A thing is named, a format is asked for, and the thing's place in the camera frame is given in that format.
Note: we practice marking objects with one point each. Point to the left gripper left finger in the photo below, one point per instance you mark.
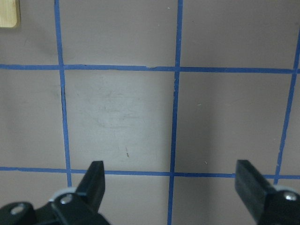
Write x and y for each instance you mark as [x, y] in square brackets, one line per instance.
[81, 206]

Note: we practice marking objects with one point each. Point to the wooden mug stand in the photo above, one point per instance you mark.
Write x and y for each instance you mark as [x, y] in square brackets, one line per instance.
[9, 14]

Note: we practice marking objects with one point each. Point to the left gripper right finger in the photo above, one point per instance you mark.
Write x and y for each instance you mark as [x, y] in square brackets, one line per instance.
[268, 204]

